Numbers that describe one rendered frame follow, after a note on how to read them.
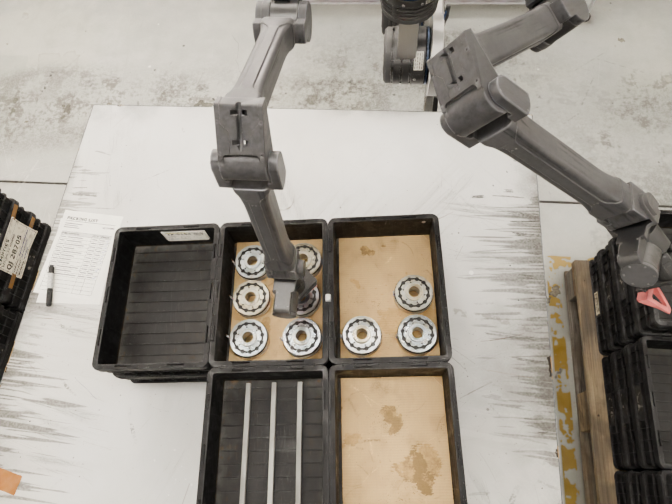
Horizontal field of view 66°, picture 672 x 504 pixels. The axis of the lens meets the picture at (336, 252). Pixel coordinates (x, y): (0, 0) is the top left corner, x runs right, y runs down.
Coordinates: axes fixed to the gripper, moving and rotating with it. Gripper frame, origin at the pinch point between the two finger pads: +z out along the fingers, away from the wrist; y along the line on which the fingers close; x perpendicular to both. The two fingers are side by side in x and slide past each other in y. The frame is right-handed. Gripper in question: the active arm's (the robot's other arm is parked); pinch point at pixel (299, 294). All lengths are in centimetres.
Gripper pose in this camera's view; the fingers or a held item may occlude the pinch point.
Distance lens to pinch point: 139.7
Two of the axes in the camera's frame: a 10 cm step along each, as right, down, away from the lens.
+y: 7.0, -6.9, 1.9
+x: -7.1, -6.4, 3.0
